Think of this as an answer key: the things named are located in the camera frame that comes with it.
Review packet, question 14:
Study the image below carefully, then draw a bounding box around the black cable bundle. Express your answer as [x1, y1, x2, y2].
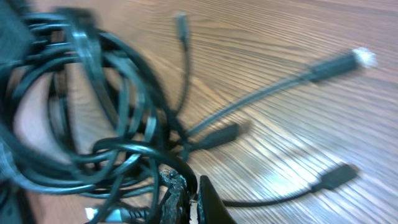
[0, 6, 379, 224]

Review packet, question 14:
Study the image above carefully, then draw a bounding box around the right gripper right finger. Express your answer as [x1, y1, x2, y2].
[197, 175, 236, 224]

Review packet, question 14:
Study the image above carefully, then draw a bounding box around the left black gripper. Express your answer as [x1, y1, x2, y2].
[1, 0, 34, 62]

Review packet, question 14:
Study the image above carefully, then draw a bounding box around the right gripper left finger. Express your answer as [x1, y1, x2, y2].
[160, 170, 191, 224]

